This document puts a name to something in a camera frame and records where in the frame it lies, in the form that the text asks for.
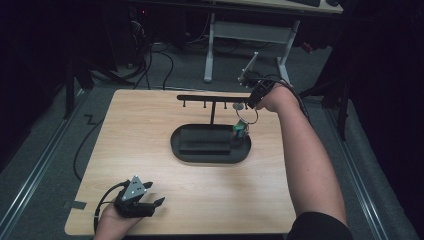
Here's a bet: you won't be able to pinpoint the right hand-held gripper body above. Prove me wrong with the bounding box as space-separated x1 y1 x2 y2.
237 51 278 101

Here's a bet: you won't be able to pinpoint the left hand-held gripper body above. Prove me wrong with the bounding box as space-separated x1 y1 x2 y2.
113 175 157 219

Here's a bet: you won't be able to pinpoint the key bunch with coloured tags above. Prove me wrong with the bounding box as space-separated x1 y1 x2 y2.
231 105 260 140

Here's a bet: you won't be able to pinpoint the black key rack with tray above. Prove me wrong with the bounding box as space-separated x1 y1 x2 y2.
170 94 253 165

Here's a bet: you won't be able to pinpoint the black rectangular box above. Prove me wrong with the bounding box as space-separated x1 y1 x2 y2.
178 127 235 156

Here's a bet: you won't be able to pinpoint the person's right hand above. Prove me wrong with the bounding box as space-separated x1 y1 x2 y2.
254 81 301 114

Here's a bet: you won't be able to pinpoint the person's left hand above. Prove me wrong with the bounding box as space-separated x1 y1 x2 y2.
92 203 144 240

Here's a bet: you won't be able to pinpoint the black metal stand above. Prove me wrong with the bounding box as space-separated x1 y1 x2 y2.
289 63 354 142
62 58 134 121

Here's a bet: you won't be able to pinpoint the black keyboard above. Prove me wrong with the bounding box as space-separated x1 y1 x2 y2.
287 0 322 8

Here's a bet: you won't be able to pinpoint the black computer tower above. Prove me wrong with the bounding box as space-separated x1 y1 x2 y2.
101 1 151 73

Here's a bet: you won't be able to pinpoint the person's black sleeve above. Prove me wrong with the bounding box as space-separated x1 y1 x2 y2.
285 211 354 240

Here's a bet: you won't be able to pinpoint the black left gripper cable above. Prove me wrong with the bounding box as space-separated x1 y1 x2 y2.
93 180 130 235

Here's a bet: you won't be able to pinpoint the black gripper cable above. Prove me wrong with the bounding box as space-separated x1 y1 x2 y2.
93 180 130 235
248 73 312 125

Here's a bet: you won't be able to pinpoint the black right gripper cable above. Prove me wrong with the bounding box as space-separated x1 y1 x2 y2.
248 73 312 125

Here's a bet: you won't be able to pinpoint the desk with white metal frame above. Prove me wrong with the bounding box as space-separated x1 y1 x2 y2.
203 0 344 91

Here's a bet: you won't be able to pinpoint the thin black floor cable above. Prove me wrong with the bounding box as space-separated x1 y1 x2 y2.
72 117 105 183

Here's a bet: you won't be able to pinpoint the black floor cables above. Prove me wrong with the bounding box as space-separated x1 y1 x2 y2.
118 19 176 91

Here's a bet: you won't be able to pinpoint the metal floor rail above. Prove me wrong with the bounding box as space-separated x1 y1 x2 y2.
0 89 88 234
324 106 390 240

